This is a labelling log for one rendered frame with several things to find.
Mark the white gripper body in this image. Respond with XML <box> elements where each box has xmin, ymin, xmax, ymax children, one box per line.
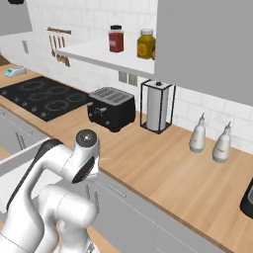
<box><xmin>70</xmin><ymin>239</ymin><xmax>98</xmax><ymax>253</ymax></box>

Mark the grey drawer front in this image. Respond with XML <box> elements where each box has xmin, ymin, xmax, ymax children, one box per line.
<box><xmin>98</xmin><ymin>170</ymin><xmax>159</xmax><ymax>228</ymax></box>

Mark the open grey drawer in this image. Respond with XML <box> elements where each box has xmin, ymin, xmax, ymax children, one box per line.
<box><xmin>0</xmin><ymin>136</ymin><xmax>72</xmax><ymax>215</ymax></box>

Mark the grey cupboard door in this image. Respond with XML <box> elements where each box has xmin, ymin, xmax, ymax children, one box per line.
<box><xmin>153</xmin><ymin>209</ymin><xmax>231</xmax><ymax>253</ymax></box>

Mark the black toaster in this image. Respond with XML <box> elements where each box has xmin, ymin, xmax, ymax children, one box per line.
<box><xmin>86</xmin><ymin>86</ymin><xmax>137</xmax><ymax>133</ymax></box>

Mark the grey cupboard run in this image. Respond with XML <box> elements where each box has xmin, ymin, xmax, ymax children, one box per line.
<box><xmin>0</xmin><ymin>106</ymin><xmax>49</xmax><ymax>156</ymax></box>

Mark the white paper towel roll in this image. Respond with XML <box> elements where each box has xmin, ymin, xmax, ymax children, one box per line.
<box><xmin>145</xmin><ymin>86</ymin><xmax>170</xmax><ymax>132</ymax></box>

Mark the white squeeze bottle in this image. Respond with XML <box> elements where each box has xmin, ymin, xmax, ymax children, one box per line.
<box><xmin>188</xmin><ymin>112</ymin><xmax>208</xmax><ymax>154</ymax></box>
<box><xmin>211</xmin><ymin>121</ymin><xmax>233</xmax><ymax>164</ymax></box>

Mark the black hob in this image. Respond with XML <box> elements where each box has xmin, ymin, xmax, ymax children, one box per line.
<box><xmin>0</xmin><ymin>75</ymin><xmax>92</xmax><ymax>124</ymax></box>

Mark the black sink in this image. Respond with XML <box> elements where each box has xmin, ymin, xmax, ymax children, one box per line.
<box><xmin>238</xmin><ymin>179</ymin><xmax>253</xmax><ymax>219</ymax></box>

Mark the hanging wooden spoon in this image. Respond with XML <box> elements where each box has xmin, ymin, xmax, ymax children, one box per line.
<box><xmin>48</xmin><ymin>32</ymin><xmax>57</xmax><ymax>57</ymax></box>
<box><xmin>60</xmin><ymin>35</ymin><xmax>71</xmax><ymax>68</ymax></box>
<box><xmin>55</xmin><ymin>33</ymin><xmax>63</xmax><ymax>63</ymax></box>

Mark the white and teal kitchen scale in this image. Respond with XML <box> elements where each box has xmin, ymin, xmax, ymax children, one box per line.
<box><xmin>4</xmin><ymin>64</ymin><xmax>28</xmax><ymax>79</ymax></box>

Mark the red jar with black lid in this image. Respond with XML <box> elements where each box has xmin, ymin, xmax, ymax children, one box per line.
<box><xmin>108</xmin><ymin>24</ymin><xmax>126</xmax><ymax>53</ymax></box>

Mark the yellow jar with pale lid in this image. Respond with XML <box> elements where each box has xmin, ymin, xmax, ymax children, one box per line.
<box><xmin>136</xmin><ymin>28</ymin><xmax>157</xmax><ymax>60</ymax></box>

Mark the grey range hood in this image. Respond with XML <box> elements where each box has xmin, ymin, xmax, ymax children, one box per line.
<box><xmin>0</xmin><ymin>0</ymin><xmax>34</xmax><ymax>37</ymax></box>

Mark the silver drawer handle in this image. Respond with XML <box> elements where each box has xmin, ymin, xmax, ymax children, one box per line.
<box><xmin>106</xmin><ymin>183</ymin><xmax>127</xmax><ymax>200</ymax></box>

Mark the black wire paper towel holder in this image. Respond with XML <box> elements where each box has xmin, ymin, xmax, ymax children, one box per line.
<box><xmin>139</xmin><ymin>78</ymin><xmax>177</xmax><ymax>135</ymax></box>

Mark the grey wall socket plate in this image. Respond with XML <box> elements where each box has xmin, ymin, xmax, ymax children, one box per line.
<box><xmin>118</xmin><ymin>70</ymin><xmax>128</xmax><ymax>84</ymax></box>
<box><xmin>127</xmin><ymin>73</ymin><xmax>139</xmax><ymax>88</ymax></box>

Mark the white wall shelf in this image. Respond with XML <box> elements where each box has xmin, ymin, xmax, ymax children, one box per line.
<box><xmin>55</xmin><ymin>39</ymin><xmax>156</xmax><ymax>75</ymax></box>

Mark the grey wall switch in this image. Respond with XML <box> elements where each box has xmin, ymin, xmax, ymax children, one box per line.
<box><xmin>21</xmin><ymin>40</ymin><xmax>31</xmax><ymax>55</ymax></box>

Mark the wooden utensil rail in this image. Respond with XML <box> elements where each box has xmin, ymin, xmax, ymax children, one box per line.
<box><xmin>45</xmin><ymin>26</ymin><xmax>72</xmax><ymax>36</ymax></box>

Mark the grey wall cupboard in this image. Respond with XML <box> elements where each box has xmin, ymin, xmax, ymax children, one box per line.
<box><xmin>154</xmin><ymin>0</ymin><xmax>253</xmax><ymax>108</ymax></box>

